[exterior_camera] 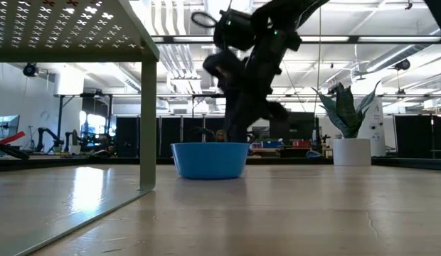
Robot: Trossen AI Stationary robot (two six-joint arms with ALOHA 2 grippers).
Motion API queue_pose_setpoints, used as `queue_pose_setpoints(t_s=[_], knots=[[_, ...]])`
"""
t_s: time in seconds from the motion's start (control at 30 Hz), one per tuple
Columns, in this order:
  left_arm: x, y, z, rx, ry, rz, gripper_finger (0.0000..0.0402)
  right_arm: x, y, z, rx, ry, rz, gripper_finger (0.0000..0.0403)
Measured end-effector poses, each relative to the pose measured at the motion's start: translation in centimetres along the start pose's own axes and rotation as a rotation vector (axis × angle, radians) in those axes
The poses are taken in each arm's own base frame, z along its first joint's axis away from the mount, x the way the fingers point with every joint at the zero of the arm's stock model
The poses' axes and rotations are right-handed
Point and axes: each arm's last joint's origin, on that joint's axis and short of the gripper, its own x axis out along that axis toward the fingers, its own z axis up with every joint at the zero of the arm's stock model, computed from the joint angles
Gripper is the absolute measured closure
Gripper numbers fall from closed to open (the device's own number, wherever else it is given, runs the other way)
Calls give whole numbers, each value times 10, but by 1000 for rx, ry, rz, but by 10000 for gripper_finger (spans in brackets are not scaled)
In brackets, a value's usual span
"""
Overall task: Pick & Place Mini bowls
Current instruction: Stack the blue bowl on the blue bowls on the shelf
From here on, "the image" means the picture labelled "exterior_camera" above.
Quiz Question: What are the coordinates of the black metal gantry frame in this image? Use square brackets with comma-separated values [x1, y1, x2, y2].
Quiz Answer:
[55, 92, 114, 145]

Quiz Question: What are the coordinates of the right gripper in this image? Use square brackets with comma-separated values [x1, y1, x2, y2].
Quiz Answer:
[203, 28, 302, 143]

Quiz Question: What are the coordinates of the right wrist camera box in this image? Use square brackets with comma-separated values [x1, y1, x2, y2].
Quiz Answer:
[213, 9, 257, 51]

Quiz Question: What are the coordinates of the computer monitor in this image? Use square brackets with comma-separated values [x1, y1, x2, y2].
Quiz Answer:
[0, 114, 21, 139]

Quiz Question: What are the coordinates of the black aluminium frame rail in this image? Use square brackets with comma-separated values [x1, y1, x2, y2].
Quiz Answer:
[371, 157, 441, 171]
[0, 156, 100, 174]
[87, 157, 334, 166]

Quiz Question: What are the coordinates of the blue plastic mini bowl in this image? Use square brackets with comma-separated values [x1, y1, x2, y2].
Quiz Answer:
[170, 142, 250, 181]

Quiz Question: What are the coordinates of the red flat bar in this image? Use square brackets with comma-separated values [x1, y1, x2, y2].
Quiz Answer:
[0, 130, 26, 146]

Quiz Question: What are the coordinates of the green perforated metal shelf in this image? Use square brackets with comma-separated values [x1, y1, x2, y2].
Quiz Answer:
[0, 0, 161, 256]

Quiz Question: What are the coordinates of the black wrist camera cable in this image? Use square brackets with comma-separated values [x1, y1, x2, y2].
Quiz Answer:
[190, 10, 218, 29]

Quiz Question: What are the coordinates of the black screen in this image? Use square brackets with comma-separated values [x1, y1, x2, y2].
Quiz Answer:
[270, 112, 316, 140]

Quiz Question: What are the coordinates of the black overhead frame beam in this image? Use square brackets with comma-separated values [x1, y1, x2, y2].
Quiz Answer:
[152, 34, 441, 46]

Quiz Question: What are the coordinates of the snake plant in white pot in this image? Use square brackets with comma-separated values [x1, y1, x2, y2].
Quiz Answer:
[311, 80, 382, 167]

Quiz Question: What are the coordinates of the black bent bar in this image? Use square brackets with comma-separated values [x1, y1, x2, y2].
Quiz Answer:
[0, 140, 31, 161]

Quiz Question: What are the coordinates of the white cylindrical device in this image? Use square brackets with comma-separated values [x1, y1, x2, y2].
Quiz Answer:
[357, 97, 387, 157]

